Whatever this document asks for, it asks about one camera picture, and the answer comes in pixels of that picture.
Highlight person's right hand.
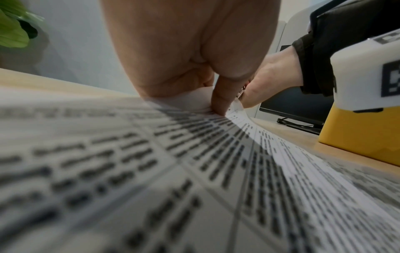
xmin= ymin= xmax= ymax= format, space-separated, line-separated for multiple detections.
xmin=238 ymin=44 xmax=304 ymax=109

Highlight person's left hand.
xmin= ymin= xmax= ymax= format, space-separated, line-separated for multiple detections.
xmin=99 ymin=0 xmax=282 ymax=117

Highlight yellow plastic bin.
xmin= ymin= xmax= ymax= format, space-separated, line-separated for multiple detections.
xmin=317 ymin=102 xmax=400 ymax=167

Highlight white printed paper sheet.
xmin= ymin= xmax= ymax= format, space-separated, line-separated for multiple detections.
xmin=225 ymin=98 xmax=400 ymax=253
xmin=0 ymin=85 xmax=282 ymax=253

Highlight black monitor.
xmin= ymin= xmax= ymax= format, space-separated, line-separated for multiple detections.
xmin=259 ymin=86 xmax=335 ymax=135

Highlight black wristband several markers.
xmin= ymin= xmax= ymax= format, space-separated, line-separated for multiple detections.
xmin=292 ymin=0 xmax=400 ymax=97

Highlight green potted plant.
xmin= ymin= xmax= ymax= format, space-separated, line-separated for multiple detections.
xmin=0 ymin=0 xmax=46 ymax=49

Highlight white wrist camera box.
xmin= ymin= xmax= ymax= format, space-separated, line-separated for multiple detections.
xmin=329 ymin=27 xmax=400 ymax=113

